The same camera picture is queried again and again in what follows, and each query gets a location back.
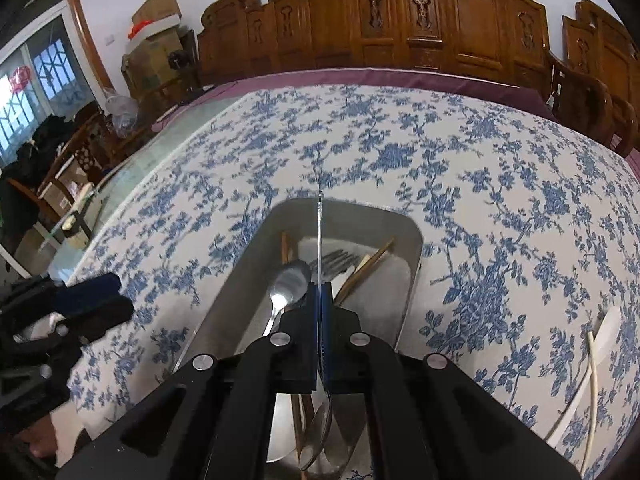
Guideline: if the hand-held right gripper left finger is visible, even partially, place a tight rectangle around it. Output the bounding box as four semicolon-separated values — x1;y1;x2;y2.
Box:
55;282;320;480

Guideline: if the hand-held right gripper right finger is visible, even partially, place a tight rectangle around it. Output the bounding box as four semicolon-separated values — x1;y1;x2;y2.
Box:
320;284;583;480

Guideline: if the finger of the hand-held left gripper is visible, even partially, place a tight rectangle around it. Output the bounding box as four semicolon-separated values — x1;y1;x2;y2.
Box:
54;273;122;317
65;296;134;345

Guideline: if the metal spoon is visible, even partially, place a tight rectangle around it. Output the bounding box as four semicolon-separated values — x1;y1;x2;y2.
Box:
261;261;312;338
299;394;334;472

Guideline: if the grey metal utensil tray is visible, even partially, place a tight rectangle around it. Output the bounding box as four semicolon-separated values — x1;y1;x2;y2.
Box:
175;197;423;480

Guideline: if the metal table knife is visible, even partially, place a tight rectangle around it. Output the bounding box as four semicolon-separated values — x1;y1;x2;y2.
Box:
315;157;325;291

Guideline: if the person's left hand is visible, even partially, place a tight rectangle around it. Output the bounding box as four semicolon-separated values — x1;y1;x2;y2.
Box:
25;417;59;459

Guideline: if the wooden chair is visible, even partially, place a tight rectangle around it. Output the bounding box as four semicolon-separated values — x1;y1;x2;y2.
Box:
5;105;128;241

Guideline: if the dark clothing pile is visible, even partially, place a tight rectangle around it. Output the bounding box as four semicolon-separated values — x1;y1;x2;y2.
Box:
0;115;68;221

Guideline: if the clear plastic bag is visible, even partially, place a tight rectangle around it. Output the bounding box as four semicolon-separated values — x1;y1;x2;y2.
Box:
102;87;139;137

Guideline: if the blue floral tablecloth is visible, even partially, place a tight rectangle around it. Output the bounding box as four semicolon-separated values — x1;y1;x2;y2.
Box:
65;82;640;480

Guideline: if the window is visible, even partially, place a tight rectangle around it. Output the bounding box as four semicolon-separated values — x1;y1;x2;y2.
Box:
0;15;83;163

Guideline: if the large cardboard box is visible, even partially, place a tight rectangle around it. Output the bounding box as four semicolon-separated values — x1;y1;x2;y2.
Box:
121;30;197;102

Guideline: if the white flat box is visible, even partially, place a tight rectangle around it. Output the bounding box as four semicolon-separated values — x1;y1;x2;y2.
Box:
126;14;182;42

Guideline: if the white chopstick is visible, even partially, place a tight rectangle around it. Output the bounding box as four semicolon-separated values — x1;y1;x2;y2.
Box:
582;331;601;468

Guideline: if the small cardboard box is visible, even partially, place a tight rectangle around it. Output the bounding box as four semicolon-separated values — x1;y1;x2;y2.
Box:
131;0;181;28

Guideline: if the carved wooden bench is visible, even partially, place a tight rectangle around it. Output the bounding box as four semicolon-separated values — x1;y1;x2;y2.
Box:
196;0;551;86

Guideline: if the carved wooden armchair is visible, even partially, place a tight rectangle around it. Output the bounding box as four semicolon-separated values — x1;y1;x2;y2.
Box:
546;0;640;157

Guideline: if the wooden door frame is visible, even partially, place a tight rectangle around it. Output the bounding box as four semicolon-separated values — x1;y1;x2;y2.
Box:
64;0;115;92

